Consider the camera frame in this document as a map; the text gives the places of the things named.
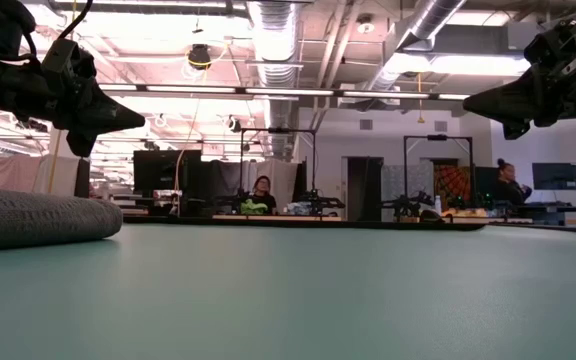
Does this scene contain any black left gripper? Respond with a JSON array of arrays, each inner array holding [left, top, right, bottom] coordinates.
[[0, 49, 146, 158]]

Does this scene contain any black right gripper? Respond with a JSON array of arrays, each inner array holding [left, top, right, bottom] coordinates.
[[462, 30, 576, 141]]

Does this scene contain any grey knitted towel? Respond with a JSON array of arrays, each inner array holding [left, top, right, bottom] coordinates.
[[0, 184, 124, 254]]

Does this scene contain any dark monitor on arm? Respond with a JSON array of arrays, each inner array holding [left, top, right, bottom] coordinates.
[[531, 162, 576, 216]]

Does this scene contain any black upright panel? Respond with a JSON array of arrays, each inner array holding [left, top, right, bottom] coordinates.
[[71, 158, 92, 199]]

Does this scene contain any person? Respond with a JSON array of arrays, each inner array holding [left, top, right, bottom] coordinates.
[[247, 174, 278, 216], [492, 158, 533, 206]]

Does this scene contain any large black monitor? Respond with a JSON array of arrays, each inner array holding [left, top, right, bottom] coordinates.
[[132, 149, 203, 197]]

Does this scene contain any yellow hanging pendant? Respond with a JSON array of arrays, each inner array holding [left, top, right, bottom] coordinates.
[[416, 72, 426, 125]]

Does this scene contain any pink fabric partition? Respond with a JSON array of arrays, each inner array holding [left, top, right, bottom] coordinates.
[[0, 154, 82, 197]]

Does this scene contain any dark desk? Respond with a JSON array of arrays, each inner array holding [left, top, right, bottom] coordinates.
[[516, 199, 576, 226]]

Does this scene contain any black ceiling dome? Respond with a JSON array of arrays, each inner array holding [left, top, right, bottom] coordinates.
[[187, 43, 213, 71]]

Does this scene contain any dark door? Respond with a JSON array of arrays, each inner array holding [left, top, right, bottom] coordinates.
[[346, 156, 385, 222]]

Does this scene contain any bright green cloth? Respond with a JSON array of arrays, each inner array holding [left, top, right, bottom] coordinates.
[[240, 198, 268, 217]]

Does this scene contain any white fabric partition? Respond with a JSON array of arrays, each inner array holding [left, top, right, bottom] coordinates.
[[255, 158, 300, 204]]

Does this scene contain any distant wooden table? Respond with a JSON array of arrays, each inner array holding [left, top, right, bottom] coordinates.
[[211, 214, 343, 223]]

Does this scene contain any teal table mat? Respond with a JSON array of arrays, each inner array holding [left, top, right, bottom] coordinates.
[[0, 224, 576, 360]]

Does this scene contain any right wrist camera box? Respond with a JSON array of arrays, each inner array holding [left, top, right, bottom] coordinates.
[[524, 27, 569, 71]]

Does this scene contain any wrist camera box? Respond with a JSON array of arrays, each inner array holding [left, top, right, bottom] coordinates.
[[41, 38, 81, 77], [524, 27, 569, 71]]

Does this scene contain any black metal gantry frame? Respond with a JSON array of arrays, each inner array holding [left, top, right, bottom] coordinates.
[[402, 133, 474, 201], [239, 127, 318, 194]]

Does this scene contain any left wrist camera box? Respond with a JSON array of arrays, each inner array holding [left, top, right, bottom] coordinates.
[[41, 38, 81, 77]]

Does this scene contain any orange patterned wall hanging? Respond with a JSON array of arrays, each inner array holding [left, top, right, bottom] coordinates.
[[433, 164, 472, 209]]

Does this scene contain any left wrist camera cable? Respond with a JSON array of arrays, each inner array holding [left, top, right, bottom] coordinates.
[[57, 0, 94, 41]]

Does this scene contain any slim smooth silver duct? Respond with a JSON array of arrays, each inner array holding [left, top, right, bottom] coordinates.
[[367, 0, 469, 94]]

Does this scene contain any wide ribbed silver duct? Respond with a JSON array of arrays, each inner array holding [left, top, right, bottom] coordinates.
[[246, 0, 300, 159]]

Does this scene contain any black table frame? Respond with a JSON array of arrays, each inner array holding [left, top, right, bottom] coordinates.
[[121, 214, 576, 236]]

